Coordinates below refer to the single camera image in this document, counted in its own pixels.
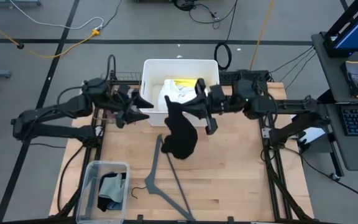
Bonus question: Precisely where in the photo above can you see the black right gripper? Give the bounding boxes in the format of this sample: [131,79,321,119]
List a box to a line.
[178,78,245,135]

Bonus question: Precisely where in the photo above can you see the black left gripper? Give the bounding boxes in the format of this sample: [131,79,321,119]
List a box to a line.
[109,84,154,129]

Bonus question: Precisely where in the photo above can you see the white cloth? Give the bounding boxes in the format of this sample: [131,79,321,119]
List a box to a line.
[157,79,209,113]

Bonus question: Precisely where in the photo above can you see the black pants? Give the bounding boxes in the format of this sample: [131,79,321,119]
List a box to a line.
[161,95,198,161]

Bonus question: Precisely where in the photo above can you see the yellow cloth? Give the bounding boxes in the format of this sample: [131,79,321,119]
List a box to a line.
[174,78,198,88]

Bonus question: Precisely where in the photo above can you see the black power strip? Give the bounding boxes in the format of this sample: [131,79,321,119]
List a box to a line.
[219,70,270,85]

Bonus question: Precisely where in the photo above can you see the white plastic bin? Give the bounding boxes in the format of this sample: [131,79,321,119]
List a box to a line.
[139,58,222,128]

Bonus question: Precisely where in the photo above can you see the grey clothes hanger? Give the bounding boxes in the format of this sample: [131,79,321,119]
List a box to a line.
[131,134,196,222]

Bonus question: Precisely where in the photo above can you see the clear plastic container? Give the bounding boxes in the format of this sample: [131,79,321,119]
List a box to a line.
[75,161,131,224]

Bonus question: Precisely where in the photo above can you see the dark grey desk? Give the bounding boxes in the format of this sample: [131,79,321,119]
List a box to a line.
[310,30,358,104]

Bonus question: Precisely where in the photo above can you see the grey work gloves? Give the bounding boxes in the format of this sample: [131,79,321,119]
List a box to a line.
[340,60,358,99]

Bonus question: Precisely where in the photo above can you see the metal wire basket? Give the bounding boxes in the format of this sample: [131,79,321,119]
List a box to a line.
[92,71,142,125]

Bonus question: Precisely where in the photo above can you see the coiled black cable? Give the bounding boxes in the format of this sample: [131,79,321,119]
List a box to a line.
[213,42,232,72]

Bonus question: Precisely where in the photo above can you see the yellow extension cable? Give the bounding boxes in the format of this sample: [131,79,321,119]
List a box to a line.
[0,12,101,60]

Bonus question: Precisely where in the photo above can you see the orange floor cable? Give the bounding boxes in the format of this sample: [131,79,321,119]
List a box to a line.
[249,0,275,71]

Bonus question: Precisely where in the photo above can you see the tangled black cable bundle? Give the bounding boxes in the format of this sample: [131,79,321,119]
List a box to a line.
[173,0,239,30]

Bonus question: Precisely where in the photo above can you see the black aluminium table frame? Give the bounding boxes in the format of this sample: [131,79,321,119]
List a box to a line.
[53,70,315,224]

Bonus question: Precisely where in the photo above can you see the white floor cable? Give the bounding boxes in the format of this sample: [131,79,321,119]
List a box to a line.
[7,0,104,30]

